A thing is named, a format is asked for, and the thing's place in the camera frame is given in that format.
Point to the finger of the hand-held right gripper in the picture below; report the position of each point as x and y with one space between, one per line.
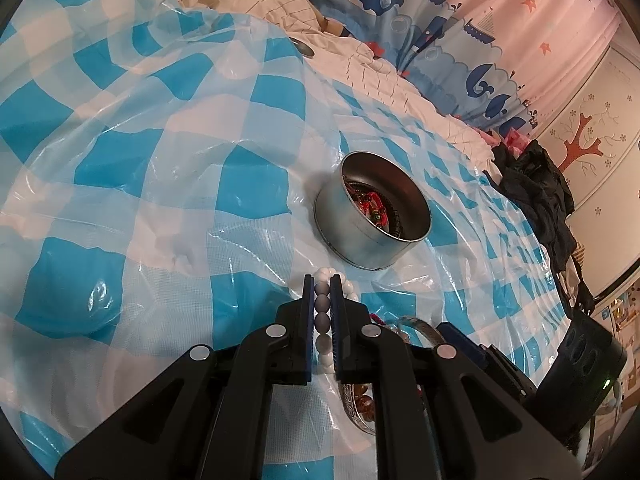
460 338

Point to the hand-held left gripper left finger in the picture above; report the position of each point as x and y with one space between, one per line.
309 330

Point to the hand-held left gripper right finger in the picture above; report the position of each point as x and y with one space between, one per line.
336 330

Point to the round silver tin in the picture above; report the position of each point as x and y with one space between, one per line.
340 225

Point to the silver bangle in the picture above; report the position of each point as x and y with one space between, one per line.
420 324

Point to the dark clothes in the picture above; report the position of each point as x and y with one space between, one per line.
535 180

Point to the blue white checkered plastic sheet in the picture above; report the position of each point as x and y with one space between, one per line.
150 210

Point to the pink cloth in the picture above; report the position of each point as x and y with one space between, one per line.
515 140

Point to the white quilt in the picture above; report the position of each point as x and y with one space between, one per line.
400 90

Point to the round tin lid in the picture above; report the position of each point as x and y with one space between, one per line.
302 47

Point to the small brown object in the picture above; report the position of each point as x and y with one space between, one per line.
332 27

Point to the pink star print curtain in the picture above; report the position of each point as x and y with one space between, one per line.
550 10

